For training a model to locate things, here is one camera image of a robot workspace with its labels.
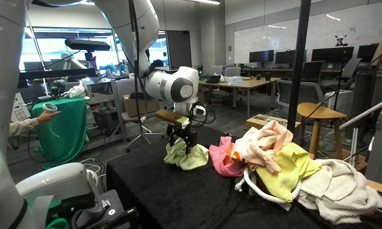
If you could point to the white VR controller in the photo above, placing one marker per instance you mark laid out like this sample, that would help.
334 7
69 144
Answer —
50 107

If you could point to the grey swivel chair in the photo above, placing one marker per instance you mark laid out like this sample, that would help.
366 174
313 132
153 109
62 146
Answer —
306 90

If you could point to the white crumpled bag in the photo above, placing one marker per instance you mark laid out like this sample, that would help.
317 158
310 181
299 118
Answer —
74 91

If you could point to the black computer monitor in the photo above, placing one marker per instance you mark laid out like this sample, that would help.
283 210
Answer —
287 58
331 55
261 56
376 51

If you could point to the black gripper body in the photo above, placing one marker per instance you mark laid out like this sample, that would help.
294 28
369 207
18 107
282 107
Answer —
182 134

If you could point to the white dotted panel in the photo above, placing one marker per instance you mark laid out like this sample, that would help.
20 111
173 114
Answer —
19 109

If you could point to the whiteboard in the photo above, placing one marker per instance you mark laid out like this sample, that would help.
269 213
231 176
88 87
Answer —
348 26

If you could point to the light green cloth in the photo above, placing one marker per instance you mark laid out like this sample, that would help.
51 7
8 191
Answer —
195 160

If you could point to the small black wall gadget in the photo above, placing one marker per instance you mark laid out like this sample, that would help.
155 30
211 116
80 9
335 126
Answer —
340 40

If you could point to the green fabric drape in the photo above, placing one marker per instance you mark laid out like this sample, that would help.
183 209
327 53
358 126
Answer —
64 135

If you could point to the large white terry towel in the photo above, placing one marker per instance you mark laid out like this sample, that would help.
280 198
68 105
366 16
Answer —
352 195

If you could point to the brown cardboard box black tape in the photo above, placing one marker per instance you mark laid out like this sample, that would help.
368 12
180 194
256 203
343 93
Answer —
259 121

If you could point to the multicolour wrist camera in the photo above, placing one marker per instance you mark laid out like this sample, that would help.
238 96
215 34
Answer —
172 118

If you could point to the black utility cart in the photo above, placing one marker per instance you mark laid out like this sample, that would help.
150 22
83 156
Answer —
102 110

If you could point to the black clamp bracket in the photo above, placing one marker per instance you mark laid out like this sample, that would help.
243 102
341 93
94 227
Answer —
102 212

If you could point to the wooden stool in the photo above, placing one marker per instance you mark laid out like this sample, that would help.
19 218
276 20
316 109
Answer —
320 112

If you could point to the black bar-shaped camera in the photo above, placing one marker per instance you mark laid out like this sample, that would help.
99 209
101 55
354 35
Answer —
87 45

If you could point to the tan wooden plank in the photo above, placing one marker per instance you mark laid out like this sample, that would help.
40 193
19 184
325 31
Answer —
381 51

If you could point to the black vertical pole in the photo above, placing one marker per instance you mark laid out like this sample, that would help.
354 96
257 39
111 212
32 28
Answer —
299 64

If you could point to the small brown carton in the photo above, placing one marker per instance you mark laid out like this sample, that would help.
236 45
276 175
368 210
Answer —
144 109

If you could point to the yellow cloth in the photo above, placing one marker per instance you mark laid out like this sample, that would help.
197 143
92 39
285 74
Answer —
288 174

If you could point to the white metal rail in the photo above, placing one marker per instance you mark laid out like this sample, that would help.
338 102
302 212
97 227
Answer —
360 114

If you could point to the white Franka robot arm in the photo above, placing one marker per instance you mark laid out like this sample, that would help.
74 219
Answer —
4 106

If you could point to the black table cloth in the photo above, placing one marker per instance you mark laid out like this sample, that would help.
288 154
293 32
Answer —
166 199

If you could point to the grey office chair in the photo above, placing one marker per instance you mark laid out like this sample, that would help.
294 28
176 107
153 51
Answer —
122 90

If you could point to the teal green sheet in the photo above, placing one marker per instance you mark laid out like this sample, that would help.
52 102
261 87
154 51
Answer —
55 212

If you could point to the person's right hand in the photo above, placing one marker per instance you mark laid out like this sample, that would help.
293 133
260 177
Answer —
46 116

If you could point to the person in beige hoodie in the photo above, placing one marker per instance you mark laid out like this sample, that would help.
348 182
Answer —
23 126

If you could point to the pink cloth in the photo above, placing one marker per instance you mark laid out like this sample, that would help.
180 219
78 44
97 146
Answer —
220 161

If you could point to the peach cloth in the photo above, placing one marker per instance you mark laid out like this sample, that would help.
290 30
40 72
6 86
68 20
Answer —
262 144

